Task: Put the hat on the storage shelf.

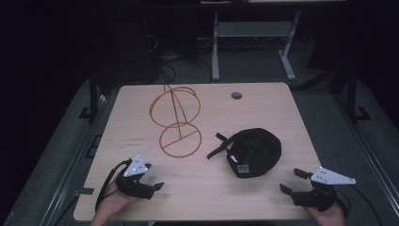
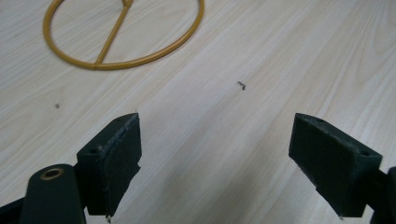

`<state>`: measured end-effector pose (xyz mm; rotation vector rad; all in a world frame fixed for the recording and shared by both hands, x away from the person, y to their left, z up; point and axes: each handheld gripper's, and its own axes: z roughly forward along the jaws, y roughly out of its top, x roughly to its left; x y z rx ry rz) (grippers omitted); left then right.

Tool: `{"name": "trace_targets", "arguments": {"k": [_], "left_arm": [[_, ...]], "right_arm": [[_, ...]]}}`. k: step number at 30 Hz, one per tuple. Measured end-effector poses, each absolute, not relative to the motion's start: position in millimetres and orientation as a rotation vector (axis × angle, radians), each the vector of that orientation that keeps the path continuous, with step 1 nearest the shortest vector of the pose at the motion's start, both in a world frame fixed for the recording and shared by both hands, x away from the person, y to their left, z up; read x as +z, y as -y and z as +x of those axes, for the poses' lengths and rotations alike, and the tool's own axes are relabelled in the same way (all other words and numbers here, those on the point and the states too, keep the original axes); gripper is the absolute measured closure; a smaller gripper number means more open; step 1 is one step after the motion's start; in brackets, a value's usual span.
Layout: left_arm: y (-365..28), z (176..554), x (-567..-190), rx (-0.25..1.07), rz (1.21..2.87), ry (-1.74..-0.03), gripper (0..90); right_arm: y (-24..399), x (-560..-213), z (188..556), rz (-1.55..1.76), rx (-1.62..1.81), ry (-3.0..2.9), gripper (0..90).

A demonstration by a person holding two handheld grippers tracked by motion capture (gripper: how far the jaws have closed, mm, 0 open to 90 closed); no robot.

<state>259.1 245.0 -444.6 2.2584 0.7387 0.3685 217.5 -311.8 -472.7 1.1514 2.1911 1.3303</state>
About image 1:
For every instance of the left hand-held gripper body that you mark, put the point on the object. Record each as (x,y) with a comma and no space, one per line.
(134,167)

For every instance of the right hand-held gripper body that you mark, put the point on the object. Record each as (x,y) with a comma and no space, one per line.
(326,179)

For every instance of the person's right hand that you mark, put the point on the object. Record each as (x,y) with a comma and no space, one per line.
(326,216)

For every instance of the person's left hand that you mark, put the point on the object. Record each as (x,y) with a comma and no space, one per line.
(116,201)

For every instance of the aluminium floor rail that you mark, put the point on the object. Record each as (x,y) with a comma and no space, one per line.
(67,175)
(367,147)

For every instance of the black metal frame post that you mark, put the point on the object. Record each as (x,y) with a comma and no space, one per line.
(93,97)
(353,94)

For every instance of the grey metal desk frame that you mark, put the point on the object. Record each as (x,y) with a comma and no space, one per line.
(254,29)

